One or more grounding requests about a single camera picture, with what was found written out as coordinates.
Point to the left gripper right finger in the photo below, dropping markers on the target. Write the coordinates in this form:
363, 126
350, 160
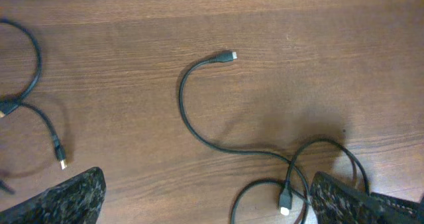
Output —
336, 202

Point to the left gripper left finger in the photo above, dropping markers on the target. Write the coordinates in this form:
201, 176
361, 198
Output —
76, 200

